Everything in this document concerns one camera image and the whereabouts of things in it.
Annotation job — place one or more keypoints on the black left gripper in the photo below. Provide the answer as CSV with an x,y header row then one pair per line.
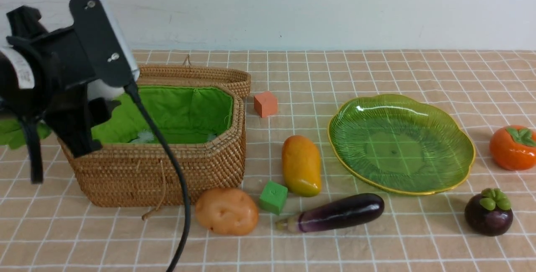
x,y
44,77

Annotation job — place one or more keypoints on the tan potato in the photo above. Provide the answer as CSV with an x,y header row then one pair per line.
x,y
227,211

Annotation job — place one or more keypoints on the yellow orange mango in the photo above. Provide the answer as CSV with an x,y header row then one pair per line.
x,y
301,165

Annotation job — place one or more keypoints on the purple eggplant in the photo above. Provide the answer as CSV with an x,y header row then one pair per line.
x,y
351,211

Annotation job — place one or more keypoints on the dark purple mangosteen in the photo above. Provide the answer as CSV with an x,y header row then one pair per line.
x,y
489,213

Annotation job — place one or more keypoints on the orange persimmon green top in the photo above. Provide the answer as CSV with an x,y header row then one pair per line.
x,y
513,148

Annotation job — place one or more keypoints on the white radish with green leaves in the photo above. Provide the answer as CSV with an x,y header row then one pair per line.
x,y
126,126

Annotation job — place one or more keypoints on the beige checkered tablecloth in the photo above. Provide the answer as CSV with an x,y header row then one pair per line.
x,y
54,228

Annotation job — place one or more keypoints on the woven wicker basket green lining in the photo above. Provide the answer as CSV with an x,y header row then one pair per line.
x,y
201,146

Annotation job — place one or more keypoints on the woven wicker basket lid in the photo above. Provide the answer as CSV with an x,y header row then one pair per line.
x,y
235,80

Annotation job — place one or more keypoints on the orange toy cube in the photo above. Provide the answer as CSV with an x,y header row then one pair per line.
x,y
265,104

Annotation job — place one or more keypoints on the green toy cube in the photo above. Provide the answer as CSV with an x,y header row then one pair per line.
x,y
273,197

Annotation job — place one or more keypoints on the green glass leaf plate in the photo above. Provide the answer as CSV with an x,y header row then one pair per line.
x,y
400,145

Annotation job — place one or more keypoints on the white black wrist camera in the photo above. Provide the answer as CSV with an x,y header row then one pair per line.
x,y
109,55

